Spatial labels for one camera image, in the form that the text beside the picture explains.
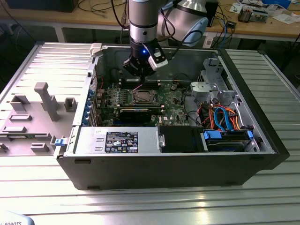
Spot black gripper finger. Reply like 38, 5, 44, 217
143, 68, 155, 84
123, 58, 144, 84

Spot metal socket cover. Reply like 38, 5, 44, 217
133, 90, 154, 104

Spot CPU socket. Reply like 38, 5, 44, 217
132, 89, 155, 105

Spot finned CPU cooler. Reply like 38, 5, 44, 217
238, 6, 254, 23

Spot green motherboard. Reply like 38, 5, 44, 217
93, 81, 189, 127

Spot green RAM stick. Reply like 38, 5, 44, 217
101, 104, 164, 110

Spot pale grey case latch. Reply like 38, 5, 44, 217
90, 43, 104, 57

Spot black graphics card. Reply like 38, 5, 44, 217
119, 108, 152, 124

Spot grey metal disk bay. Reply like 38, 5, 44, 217
189, 57, 239, 107

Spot silver power supply unit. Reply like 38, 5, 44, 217
70, 126, 162, 157

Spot wooden desk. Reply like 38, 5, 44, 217
0, 0, 300, 43

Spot black upright box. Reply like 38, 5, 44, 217
207, 0, 219, 28

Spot black and grey PC case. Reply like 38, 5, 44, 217
56, 42, 291, 191

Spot blue plastic latch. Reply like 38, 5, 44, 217
54, 137, 68, 148

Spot hard disk in blue carrier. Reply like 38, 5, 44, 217
201, 130, 255, 153

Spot grey parts rack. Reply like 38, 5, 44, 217
0, 82, 79, 157

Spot grey metal device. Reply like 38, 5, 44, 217
252, 8, 269, 23

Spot blue flat box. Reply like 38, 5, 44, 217
262, 0, 293, 7

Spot white paper sheets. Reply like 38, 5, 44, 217
269, 13, 300, 24

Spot pale blue teach pendant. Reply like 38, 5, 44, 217
0, 210, 36, 225

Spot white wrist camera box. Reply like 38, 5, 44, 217
147, 49, 169, 72

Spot thin black wire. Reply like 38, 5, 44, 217
173, 73, 192, 83

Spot red wire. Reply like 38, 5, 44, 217
92, 74, 104, 91

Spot orange wire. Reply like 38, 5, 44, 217
231, 108, 241, 129
206, 106, 215, 129

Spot blue wire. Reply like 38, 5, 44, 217
213, 106, 235, 132

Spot blue cable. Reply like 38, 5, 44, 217
222, 14, 232, 44

